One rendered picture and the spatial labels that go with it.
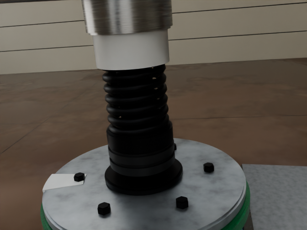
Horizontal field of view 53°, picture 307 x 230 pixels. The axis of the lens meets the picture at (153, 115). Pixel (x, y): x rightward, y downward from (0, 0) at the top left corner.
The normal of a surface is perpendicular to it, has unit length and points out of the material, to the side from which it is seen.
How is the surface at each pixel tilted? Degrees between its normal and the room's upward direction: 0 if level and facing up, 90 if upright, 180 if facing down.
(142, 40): 90
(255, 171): 0
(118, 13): 90
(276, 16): 90
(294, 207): 0
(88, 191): 0
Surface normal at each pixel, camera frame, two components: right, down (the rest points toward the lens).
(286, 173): -0.07, -0.95
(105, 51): -0.62, 0.29
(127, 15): 0.11, 0.30
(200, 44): -0.13, 0.32
